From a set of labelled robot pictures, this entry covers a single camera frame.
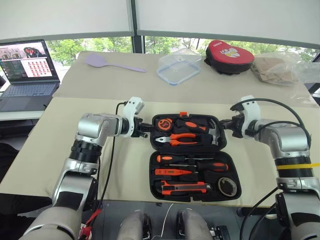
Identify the black electrical tape roll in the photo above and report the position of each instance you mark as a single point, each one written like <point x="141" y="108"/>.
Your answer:
<point x="219" y="186"/>

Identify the grey window post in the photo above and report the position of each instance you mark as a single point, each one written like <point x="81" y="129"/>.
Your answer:
<point x="137" y="25"/>

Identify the white side desk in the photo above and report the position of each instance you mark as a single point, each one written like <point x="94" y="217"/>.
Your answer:
<point x="20" y="115"/>

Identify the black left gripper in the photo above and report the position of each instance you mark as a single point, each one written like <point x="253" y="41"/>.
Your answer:
<point x="137" y="127"/>

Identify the white roller blind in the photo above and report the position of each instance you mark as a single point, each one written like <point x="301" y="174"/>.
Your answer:
<point x="65" y="17"/>
<point x="225" y="17"/>

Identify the orange voltage tester pen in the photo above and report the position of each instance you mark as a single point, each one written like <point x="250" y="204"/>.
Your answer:
<point x="170" y="171"/>

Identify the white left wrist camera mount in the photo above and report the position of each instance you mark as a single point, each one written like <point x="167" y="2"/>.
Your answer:
<point x="130" y="107"/>

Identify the red black zip bag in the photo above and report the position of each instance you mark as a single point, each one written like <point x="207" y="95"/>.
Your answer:
<point x="225" y="53"/>

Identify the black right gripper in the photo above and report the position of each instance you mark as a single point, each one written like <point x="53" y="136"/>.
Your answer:
<point x="238" y="126"/>

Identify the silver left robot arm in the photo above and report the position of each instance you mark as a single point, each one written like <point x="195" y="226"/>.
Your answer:
<point x="92" y="125"/>

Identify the black plastic tool case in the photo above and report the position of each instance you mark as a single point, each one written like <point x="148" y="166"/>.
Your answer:
<point x="215" y="153"/>

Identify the orange black tape measure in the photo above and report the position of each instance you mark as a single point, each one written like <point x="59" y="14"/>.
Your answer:
<point x="163" y="124"/>

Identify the grey open laptop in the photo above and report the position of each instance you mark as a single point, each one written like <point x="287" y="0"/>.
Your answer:
<point x="27" y="91"/>

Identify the black ribbed block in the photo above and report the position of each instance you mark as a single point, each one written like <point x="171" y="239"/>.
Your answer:
<point x="221" y="232"/>

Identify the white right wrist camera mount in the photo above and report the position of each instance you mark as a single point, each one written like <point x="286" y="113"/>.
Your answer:
<point x="251" y="110"/>

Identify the grey rounded robot leg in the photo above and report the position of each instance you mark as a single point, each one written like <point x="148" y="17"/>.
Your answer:
<point x="132" y="225"/>
<point x="195" y="225"/>

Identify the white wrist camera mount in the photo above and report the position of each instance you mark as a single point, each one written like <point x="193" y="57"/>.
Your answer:
<point x="130" y="107"/>
<point x="251" y="110"/>

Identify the clear plastic bag brown contents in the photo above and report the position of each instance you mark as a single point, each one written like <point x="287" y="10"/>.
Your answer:
<point x="275" y="71"/>

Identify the orange black utility knife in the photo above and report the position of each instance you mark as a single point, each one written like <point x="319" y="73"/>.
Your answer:
<point x="182" y="188"/>

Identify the clear plastic food container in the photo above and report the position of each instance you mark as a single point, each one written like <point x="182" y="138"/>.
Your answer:
<point x="178" y="72"/>

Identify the purple plastic spatula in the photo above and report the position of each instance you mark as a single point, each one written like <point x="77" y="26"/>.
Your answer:
<point x="96" y="60"/>

